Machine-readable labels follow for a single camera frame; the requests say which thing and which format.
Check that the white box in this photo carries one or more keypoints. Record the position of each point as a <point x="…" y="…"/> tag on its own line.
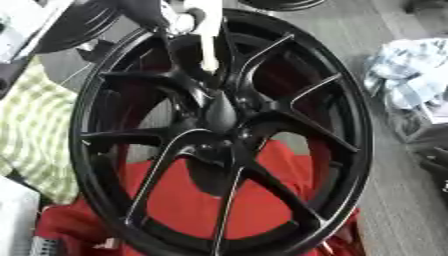
<point x="16" y="216"/>

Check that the black spoked wheel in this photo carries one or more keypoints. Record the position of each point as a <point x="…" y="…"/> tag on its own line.
<point x="274" y="116"/>

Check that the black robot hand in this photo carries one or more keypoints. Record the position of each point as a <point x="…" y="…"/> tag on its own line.
<point x="143" y="11"/>

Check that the blue white cloth bundle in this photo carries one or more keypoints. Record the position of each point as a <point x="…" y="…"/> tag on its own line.
<point x="408" y="73"/>

